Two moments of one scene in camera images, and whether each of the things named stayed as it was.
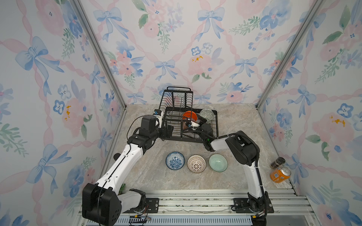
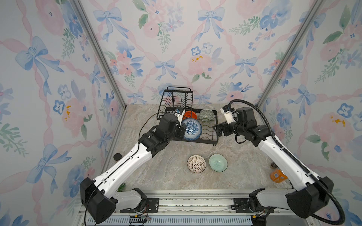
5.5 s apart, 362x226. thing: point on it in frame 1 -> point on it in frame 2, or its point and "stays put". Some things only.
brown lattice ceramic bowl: (196, 164) stays put
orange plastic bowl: (189, 114) stays put
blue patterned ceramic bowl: (175, 160) -> (193, 128)
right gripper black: (203, 124) -> (224, 125)
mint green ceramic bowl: (218, 163) stays put
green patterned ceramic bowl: (208, 114) stays put
